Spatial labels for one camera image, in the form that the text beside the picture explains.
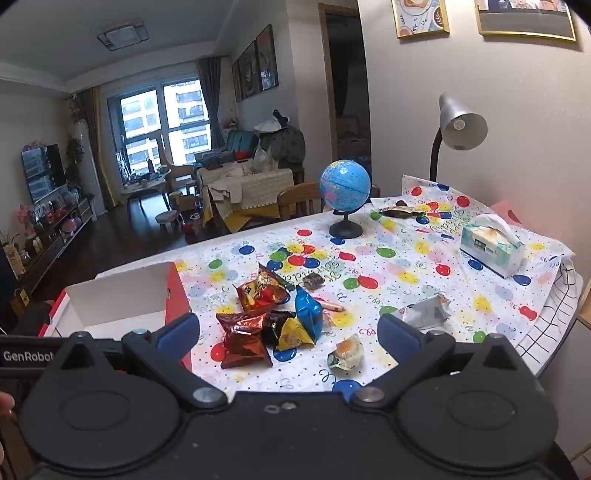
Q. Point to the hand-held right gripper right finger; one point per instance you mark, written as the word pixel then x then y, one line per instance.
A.
pixel 398 333

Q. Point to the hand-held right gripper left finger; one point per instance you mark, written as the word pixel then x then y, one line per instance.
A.
pixel 178 331

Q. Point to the silver white snack packet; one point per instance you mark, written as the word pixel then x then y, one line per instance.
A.
pixel 427 311

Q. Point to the round pastry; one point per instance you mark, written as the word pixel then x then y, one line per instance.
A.
pixel 345 353

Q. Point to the brown foil snack packet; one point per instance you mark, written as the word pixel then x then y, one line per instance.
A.
pixel 244 341

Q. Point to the white and red cardboard box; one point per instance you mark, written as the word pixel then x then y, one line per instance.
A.
pixel 115 300

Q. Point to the blue snack packet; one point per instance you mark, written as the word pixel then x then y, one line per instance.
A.
pixel 308 314

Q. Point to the red orange snack packet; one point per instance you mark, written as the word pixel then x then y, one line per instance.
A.
pixel 263 290

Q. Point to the chocolate brownie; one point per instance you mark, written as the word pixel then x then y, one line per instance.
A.
pixel 316 279

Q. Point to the black snack packet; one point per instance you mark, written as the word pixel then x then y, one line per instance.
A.
pixel 277 324

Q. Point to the yellow snack packet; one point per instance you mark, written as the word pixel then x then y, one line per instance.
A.
pixel 293 338

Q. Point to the person's left hand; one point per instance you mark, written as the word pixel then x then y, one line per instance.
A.
pixel 3 404

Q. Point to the black jacket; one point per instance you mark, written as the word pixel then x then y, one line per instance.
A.
pixel 32 318

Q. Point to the yellow carton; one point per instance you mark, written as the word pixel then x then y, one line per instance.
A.
pixel 14 261

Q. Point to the small round stool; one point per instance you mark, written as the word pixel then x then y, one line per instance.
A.
pixel 168 219

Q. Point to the long television cabinet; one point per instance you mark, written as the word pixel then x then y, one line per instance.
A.
pixel 51 240

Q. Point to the dark foil snack packet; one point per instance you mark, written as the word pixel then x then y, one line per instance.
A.
pixel 401 211

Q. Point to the soft tissue pack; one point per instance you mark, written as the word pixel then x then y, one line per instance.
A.
pixel 489 247

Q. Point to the round coffee table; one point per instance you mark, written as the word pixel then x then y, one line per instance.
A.
pixel 143 187

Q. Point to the white checkered cloth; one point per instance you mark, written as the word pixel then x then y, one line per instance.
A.
pixel 554 318

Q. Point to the small blue globe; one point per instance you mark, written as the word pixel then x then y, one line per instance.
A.
pixel 344 182

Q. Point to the pink card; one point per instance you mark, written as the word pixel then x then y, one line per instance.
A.
pixel 508 212

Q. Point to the sofa with cream cover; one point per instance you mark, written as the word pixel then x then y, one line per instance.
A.
pixel 258 189

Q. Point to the wooden chair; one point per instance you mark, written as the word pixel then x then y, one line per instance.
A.
pixel 300 198

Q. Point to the flat screen television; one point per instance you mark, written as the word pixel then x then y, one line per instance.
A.
pixel 44 173

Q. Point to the white standing air conditioner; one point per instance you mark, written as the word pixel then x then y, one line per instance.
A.
pixel 85 166

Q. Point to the teal armchair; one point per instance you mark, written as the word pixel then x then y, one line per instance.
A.
pixel 240 143

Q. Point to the tall green plant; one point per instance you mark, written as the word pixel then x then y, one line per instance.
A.
pixel 74 159

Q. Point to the grey window curtain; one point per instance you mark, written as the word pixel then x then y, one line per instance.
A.
pixel 94 147
pixel 211 101

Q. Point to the large window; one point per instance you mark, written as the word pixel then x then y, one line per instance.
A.
pixel 157 124

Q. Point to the grey desk lamp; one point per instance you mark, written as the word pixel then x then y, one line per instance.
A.
pixel 461 124

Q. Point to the pile of clothes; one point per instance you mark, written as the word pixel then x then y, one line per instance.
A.
pixel 281 138

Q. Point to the square ceiling lamp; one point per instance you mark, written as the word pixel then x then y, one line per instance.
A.
pixel 122 36

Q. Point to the gold framed picture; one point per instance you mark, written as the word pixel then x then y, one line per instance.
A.
pixel 420 16
pixel 526 16

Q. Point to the dark framed wall painting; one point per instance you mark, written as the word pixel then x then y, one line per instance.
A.
pixel 268 57
pixel 248 71
pixel 236 82

